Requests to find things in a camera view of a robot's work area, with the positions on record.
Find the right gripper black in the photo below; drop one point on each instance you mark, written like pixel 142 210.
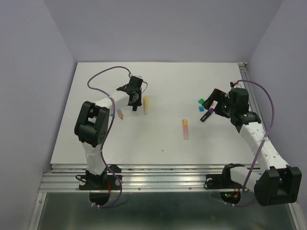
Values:
pixel 216 95

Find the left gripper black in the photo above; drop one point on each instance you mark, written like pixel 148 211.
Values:
pixel 137 102

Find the grey highlighter orange cap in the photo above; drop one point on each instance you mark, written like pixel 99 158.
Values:
pixel 120 114

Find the green pen cap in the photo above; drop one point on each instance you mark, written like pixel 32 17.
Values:
pixel 200 101

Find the black highlighter purple cap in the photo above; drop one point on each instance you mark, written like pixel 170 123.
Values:
pixel 207 115

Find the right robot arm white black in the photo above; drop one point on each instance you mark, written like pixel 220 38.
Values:
pixel 278 182

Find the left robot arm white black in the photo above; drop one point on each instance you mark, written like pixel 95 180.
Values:
pixel 92 129

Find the pale yellow highlighter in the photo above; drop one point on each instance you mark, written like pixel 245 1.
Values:
pixel 146 105

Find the pastel pink highlighter orange cap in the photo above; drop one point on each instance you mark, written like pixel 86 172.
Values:
pixel 185 129

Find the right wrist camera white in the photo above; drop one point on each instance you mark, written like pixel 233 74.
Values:
pixel 236 85

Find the aluminium right rail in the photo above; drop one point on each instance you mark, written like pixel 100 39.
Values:
pixel 251 95

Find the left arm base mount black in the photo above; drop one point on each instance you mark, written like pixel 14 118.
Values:
pixel 105 181

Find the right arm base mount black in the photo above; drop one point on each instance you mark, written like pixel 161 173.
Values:
pixel 216 181

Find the aluminium front rail frame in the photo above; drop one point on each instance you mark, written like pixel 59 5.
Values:
pixel 154 197

